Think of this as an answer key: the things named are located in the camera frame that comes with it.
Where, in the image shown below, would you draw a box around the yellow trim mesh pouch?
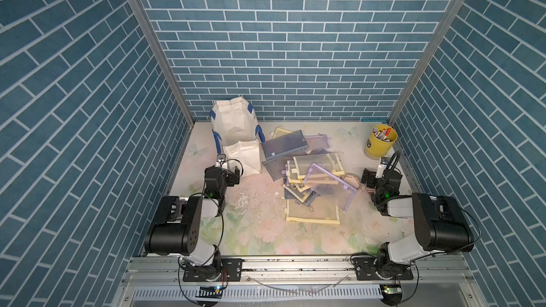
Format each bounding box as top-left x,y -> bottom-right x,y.
285,198 -> 341,225
293,152 -> 345,179

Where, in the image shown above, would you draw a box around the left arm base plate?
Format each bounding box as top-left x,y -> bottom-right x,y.
181,257 -> 243,282

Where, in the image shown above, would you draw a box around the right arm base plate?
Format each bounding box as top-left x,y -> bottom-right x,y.
349,256 -> 414,281

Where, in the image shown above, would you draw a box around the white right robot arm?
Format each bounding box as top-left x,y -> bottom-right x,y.
361,169 -> 481,279

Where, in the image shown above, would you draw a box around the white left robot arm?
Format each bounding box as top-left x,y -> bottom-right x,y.
144,163 -> 244,271

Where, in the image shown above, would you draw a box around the purple trim mesh pouch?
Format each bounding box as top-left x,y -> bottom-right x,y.
303,163 -> 357,212

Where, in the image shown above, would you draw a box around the pale purple mesh pouch back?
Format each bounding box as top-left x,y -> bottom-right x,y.
304,134 -> 330,152

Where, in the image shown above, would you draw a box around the yellow cup with markers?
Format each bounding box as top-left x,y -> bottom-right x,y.
364,125 -> 398,159

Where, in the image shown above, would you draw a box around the grey blue zipper pouch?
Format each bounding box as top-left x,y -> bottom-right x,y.
262,130 -> 309,181

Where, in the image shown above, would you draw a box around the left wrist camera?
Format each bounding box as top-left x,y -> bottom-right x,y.
216,153 -> 227,169

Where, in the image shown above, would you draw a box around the yellow trim mesh pouch top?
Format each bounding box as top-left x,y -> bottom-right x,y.
293,152 -> 345,179

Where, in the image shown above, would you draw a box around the white canvas tote bag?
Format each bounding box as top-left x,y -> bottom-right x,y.
210,97 -> 265,176

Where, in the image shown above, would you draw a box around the roll of clear tape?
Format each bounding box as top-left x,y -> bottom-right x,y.
341,173 -> 362,190

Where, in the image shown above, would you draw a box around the aluminium front rail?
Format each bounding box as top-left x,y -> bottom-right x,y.
121,255 -> 474,287

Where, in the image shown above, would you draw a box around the yellow trim mesh pouch front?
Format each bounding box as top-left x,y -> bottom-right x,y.
285,198 -> 341,225

